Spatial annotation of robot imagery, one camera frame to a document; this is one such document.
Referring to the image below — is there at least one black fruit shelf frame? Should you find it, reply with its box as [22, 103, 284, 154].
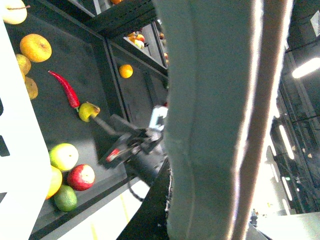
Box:
[6, 0, 164, 240]

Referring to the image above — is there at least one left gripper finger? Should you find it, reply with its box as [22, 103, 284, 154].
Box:
[154, 0, 293, 240]

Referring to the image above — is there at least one green lime lower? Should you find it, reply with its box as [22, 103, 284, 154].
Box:
[53, 185, 78, 212]

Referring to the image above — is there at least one red chili pepper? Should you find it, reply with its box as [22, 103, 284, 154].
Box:
[48, 70, 80, 112]

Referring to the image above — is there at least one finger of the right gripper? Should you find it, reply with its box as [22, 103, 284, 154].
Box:
[91, 116, 123, 136]

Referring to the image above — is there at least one small yellow green fruit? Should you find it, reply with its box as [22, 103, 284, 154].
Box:
[15, 54, 32, 75]

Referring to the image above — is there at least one yellow orange fruit front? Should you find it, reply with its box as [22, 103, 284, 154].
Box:
[45, 166, 63, 200]

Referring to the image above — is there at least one red green apple front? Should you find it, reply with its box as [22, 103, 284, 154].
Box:
[67, 164, 96, 191]

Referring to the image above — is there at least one light teal shopping basket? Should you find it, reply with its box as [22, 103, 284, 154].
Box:
[0, 22, 51, 240]

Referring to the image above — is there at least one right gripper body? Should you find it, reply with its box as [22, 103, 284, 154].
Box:
[98, 105, 168, 186]

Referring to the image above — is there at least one yellow orange apple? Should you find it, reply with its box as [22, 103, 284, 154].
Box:
[19, 33, 52, 63]

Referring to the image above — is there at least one olive yellow fruit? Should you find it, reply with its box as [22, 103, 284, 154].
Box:
[24, 76, 39, 100]

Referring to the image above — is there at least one pale pear with stem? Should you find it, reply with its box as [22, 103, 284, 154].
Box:
[0, 0, 31, 25]

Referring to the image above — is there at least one green yellow apple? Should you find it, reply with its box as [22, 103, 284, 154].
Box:
[49, 143, 79, 171]

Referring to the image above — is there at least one yellow pear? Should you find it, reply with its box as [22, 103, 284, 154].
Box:
[78, 102, 101, 123]

